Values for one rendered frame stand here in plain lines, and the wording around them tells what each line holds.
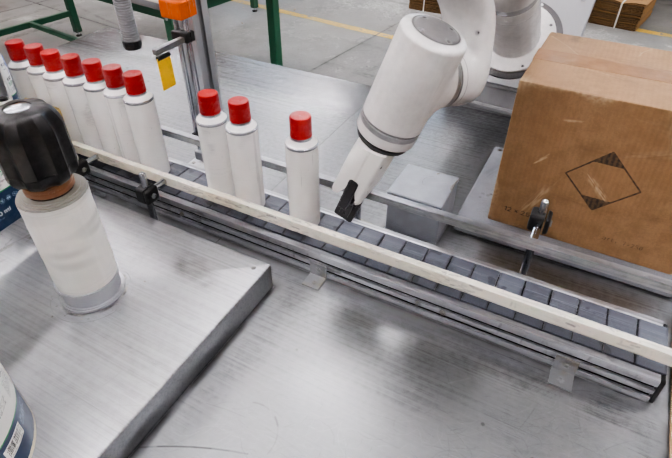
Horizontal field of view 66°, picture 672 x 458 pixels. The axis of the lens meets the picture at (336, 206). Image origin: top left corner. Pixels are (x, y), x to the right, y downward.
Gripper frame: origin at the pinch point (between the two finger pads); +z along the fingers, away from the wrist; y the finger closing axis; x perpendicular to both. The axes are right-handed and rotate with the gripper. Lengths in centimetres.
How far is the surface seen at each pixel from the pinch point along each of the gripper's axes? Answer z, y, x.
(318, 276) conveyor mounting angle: 11.4, 5.9, 1.7
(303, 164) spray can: -4.1, 1.8, -8.8
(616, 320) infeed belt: -7.8, -2.2, 40.6
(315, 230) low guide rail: 4.3, 4.1, -2.3
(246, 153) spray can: 0.6, 1.8, -18.4
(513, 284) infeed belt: -2.9, -2.4, 27.2
